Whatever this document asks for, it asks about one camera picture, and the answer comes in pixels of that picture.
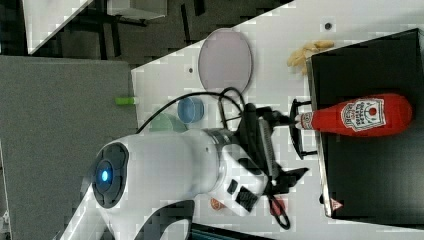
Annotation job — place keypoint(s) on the green marker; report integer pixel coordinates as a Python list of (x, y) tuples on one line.
[(124, 101)]

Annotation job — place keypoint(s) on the grey partition panel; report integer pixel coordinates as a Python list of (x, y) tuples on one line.
[(56, 114)]

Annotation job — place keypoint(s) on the orange round toy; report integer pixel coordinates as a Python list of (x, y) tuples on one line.
[(216, 205)]

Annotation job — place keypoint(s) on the blue plastic cup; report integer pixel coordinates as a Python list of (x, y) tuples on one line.
[(190, 110)]

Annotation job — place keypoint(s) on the toy oven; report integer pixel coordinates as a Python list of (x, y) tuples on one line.
[(372, 175)]

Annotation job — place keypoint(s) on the green plastic cup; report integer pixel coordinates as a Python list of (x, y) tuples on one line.
[(167, 122)]

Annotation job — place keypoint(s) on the black oven door handle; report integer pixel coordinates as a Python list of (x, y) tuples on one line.
[(295, 133)]

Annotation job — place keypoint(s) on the lilac round plate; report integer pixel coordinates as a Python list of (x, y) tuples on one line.
[(224, 61)]

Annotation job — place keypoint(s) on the white side table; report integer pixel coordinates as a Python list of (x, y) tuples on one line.
[(44, 18)]

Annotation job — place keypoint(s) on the red plush strawberry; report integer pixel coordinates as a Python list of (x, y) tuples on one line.
[(277, 206)]

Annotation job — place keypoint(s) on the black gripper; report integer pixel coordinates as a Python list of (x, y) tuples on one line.
[(254, 135)]

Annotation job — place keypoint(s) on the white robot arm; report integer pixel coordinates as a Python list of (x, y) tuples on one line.
[(144, 186)]

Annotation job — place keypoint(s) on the red plush ketchup bottle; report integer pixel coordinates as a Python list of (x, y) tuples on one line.
[(371, 116)]

